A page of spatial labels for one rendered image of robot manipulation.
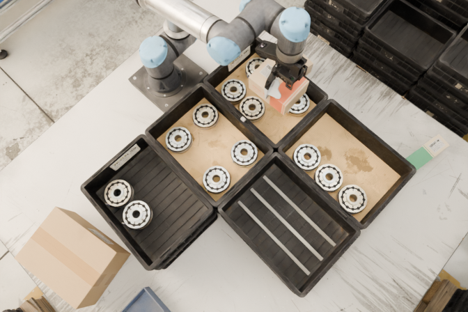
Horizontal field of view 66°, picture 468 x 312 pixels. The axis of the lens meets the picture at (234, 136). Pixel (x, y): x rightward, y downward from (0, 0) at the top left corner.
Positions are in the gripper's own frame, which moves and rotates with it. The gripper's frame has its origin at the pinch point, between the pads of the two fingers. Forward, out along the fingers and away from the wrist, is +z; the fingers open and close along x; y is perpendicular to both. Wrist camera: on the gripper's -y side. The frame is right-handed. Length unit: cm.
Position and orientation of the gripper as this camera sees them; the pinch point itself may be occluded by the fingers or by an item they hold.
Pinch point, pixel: (278, 82)
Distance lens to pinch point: 122.1
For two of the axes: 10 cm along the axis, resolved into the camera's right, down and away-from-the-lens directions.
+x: 6.8, -7.0, 2.2
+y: 7.4, 6.3, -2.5
